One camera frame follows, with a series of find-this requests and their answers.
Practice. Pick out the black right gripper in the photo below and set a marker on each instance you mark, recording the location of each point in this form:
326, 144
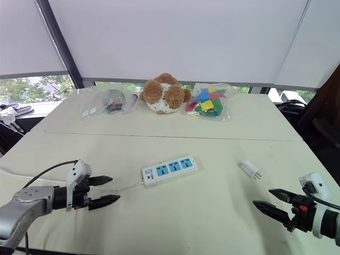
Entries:
302, 210

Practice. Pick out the black office chair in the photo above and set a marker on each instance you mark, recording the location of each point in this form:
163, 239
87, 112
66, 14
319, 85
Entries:
318, 111

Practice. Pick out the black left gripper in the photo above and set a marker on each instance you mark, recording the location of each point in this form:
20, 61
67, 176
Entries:
80, 197

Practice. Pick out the brown teddy bear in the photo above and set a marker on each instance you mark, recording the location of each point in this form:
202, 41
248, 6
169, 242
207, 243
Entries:
164, 94

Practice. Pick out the white power strip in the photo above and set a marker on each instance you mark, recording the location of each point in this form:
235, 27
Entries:
172, 170

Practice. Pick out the clear bag of small parts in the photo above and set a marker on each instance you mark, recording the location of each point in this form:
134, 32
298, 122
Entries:
105, 102

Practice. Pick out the dark window frame post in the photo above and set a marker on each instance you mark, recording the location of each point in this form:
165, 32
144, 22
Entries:
59, 42

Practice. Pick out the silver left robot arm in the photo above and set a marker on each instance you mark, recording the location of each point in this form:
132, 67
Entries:
25, 204

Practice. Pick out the white plug adapter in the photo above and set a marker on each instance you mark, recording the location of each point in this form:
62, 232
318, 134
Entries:
251, 170

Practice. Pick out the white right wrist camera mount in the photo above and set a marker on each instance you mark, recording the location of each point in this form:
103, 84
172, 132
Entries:
316, 184

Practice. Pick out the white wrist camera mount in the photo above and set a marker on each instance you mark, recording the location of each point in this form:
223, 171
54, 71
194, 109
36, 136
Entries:
77, 174
316, 184

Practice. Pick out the bag of colourful blocks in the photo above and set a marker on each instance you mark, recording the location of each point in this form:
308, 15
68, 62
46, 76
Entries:
208, 102

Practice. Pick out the black and white sandals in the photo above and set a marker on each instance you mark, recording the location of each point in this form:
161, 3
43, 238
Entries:
14, 109

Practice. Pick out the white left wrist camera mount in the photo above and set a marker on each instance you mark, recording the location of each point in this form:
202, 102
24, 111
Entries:
77, 174

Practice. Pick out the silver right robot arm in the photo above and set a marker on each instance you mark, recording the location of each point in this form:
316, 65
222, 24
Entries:
328, 219

